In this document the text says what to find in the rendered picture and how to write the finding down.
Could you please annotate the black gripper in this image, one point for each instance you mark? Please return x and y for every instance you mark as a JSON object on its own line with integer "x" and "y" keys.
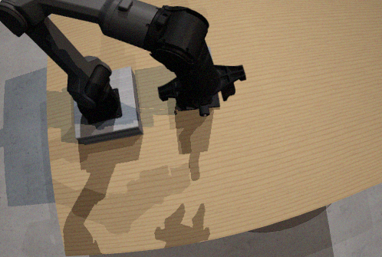
{"x": 222, "y": 80}

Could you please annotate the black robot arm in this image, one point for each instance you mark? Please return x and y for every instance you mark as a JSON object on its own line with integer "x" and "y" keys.
{"x": 173, "y": 34}

